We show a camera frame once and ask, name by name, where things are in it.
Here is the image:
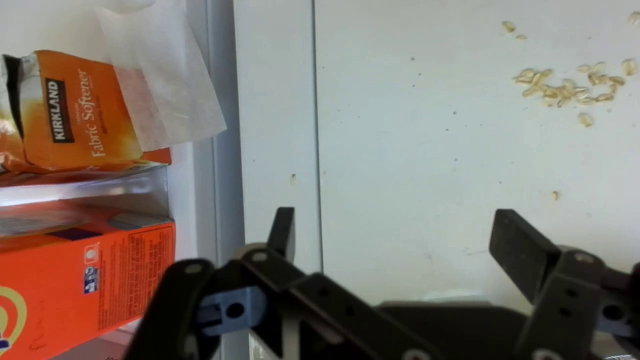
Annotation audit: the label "scattered oat flakes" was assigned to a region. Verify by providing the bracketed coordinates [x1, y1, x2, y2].
[499, 7, 640, 130]

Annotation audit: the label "orange Tide detergent box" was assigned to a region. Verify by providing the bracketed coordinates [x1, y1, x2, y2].
[0, 166, 179, 360]

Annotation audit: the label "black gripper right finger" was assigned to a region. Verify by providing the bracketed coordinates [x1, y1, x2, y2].
[488, 207, 640, 360]

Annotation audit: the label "Kirkland fabric softener box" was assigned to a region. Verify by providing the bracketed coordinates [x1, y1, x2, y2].
[0, 47, 176, 183]

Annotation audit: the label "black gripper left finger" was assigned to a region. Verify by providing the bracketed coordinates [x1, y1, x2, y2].
[126, 206, 436, 360]

